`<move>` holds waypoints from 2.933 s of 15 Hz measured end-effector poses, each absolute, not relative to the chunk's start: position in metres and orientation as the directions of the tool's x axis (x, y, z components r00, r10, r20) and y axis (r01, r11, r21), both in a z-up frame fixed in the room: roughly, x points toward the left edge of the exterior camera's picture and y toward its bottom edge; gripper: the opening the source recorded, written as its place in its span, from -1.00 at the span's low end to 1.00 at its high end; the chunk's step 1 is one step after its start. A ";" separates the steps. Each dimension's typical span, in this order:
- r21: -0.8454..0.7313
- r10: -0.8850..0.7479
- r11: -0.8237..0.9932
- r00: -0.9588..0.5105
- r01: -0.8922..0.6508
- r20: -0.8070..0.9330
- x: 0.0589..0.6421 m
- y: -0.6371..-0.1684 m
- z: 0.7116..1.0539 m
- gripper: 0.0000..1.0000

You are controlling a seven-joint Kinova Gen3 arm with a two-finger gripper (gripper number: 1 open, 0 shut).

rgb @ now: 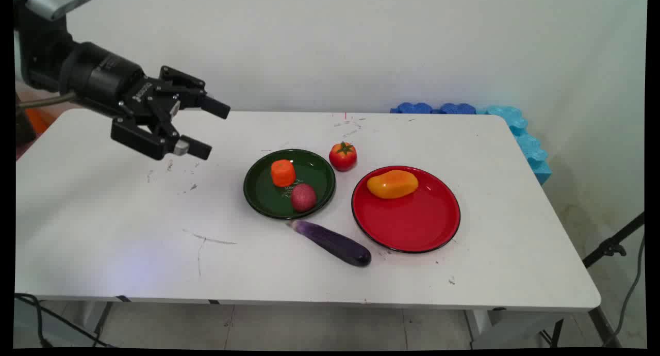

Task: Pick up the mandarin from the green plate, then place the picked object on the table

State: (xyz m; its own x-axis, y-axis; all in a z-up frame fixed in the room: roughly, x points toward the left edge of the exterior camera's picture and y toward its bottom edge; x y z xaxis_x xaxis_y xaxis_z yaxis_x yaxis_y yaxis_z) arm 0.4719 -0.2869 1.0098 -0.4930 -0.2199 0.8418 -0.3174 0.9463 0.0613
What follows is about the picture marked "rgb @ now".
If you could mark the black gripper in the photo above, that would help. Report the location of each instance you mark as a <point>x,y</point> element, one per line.
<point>103,80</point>

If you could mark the orange carrot piece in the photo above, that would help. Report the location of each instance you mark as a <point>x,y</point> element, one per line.
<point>282,173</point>

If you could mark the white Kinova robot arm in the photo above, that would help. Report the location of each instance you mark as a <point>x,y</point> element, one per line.
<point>36,46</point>

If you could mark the orange object behind table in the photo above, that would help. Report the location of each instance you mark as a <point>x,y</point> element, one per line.
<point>40,119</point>

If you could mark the reddish pink potato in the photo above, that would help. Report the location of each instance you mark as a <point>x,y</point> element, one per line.
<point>303,197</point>

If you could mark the dark green plate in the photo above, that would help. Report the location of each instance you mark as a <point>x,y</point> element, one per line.
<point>317,178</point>

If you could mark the red toy tomato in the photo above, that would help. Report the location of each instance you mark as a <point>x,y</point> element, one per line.
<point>343,157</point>

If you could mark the purple toy eggplant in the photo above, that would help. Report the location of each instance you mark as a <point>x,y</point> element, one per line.
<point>335,242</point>

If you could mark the black metal table leg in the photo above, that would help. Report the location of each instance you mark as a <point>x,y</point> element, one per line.
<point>600,325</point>
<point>101,322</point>

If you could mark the yellow orange toy mango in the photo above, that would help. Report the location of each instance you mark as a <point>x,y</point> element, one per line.
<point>393,184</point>

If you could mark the dark blue foam piece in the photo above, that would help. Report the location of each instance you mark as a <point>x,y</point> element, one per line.
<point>457,109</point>
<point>414,108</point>

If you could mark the red plate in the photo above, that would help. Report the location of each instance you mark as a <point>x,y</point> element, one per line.
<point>412,216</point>

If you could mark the light blue foam mat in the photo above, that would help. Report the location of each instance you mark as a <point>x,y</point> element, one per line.
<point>528,144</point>

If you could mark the black tripod stand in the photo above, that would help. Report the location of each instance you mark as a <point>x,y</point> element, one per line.
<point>611,247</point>

